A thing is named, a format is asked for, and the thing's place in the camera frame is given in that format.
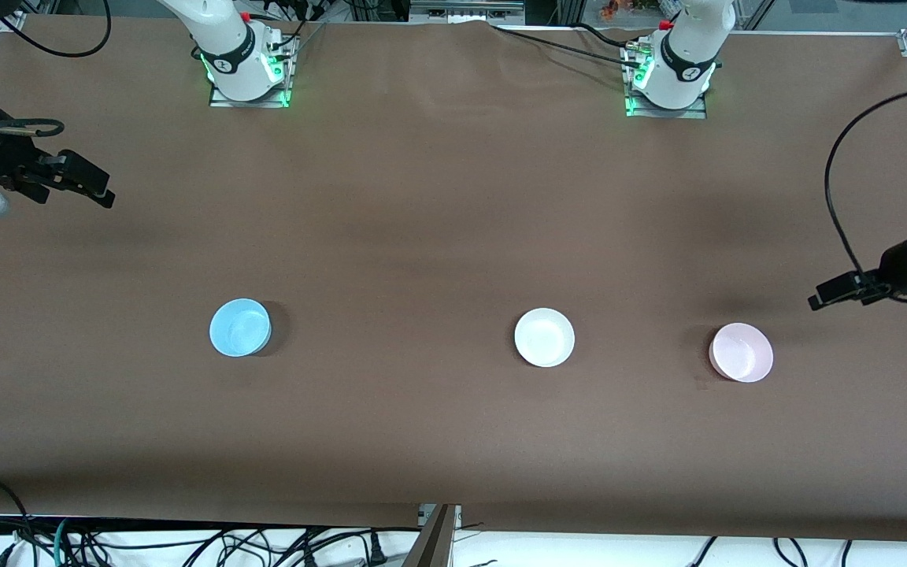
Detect pink bowl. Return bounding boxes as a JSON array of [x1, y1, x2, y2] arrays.
[[709, 322, 774, 384]]

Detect orange background object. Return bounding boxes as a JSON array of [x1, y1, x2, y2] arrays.
[[599, 0, 663, 22]]

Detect black base power cable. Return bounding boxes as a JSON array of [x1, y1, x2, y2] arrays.
[[489, 22, 647, 70]]

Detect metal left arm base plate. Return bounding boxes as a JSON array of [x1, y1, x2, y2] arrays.
[[624, 43, 709, 120]]

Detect aluminium frame post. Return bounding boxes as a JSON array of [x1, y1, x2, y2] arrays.
[[405, 504, 462, 567]]

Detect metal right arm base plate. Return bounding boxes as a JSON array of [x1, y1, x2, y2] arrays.
[[208, 35, 298, 109]]

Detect grey metal box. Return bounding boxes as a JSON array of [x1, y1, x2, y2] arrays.
[[409, 0, 527, 26]]

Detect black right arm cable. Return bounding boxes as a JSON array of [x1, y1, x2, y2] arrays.
[[0, 0, 113, 186]]

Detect white bowl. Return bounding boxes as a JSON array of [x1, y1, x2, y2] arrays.
[[514, 307, 576, 368]]

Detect light blue bowl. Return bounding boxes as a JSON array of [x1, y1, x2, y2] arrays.
[[209, 298, 272, 358]]

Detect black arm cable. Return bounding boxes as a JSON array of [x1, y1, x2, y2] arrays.
[[0, 0, 113, 186], [825, 83, 907, 276]]

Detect brown table cover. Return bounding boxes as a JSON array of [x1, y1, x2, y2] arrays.
[[0, 14, 907, 544]]

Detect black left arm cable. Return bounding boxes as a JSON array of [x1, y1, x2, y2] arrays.
[[825, 83, 907, 276]]

